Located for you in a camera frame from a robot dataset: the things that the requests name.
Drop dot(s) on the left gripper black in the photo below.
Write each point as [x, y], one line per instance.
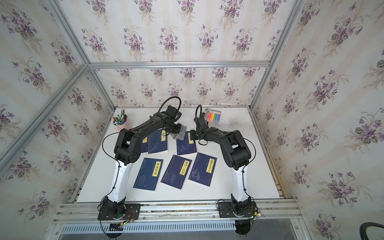
[176, 130]

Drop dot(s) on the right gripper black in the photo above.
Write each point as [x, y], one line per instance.
[192, 135]

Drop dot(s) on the grey striped cleaning cloth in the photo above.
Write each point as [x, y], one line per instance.
[181, 135]

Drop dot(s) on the blue book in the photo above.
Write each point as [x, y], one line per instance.
[203, 169]
[176, 172]
[186, 146]
[158, 142]
[145, 145]
[148, 175]

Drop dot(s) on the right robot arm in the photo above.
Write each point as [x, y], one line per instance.
[236, 155]

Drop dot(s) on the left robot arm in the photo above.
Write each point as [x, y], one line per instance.
[127, 151]

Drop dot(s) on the clear box of highlighters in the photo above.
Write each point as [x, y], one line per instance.
[213, 116]

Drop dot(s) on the pink pen cup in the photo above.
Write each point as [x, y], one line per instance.
[121, 121]

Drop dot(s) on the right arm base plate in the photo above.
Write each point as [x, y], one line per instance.
[233, 209]

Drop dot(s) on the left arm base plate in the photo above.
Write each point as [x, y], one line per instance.
[119, 212]

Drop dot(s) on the aluminium rail frame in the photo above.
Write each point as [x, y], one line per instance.
[162, 217]

